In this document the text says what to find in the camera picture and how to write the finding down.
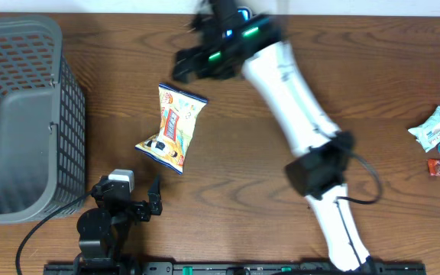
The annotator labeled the yellow snack chip bag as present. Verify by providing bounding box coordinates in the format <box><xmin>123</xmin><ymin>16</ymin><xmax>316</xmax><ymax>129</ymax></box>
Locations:
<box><xmin>135</xmin><ymin>83</ymin><xmax>208</xmax><ymax>174</ymax></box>

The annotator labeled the light blue snack packet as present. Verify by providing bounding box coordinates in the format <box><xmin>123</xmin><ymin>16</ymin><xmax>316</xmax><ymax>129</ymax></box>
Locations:
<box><xmin>408</xmin><ymin>106</ymin><xmax>440</xmax><ymax>152</ymax></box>

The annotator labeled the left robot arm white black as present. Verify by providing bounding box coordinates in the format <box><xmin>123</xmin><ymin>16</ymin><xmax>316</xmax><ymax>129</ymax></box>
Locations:
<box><xmin>73</xmin><ymin>176</ymin><xmax>163</xmax><ymax>275</ymax></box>

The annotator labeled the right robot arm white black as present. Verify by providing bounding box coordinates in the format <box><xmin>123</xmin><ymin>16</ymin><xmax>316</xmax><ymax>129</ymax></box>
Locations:
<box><xmin>172</xmin><ymin>0</ymin><xmax>370</xmax><ymax>271</ymax></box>

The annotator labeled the white barcode scanner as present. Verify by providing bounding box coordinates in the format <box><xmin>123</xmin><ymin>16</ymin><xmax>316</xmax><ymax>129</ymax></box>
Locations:
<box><xmin>238</xmin><ymin>6</ymin><xmax>253</xmax><ymax>21</ymax></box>

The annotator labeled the grey plastic basket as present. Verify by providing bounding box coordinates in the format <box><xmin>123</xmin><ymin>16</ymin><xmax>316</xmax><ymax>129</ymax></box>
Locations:
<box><xmin>0</xmin><ymin>15</ymin><xmax>86</xmax><ymax>225</ymax></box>

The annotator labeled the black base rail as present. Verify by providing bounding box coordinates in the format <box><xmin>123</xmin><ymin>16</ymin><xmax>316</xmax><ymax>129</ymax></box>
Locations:
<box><xmin>44</xmin><ymin>260</ymin><xmax>427</xmax><ymax>275</ymax></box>

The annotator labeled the black left camera cable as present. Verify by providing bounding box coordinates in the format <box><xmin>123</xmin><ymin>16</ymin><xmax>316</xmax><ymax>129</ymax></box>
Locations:
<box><xmin>15</xmin><ymin>189</ymin><xmax>95</xmax><ymax>275</ymax></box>

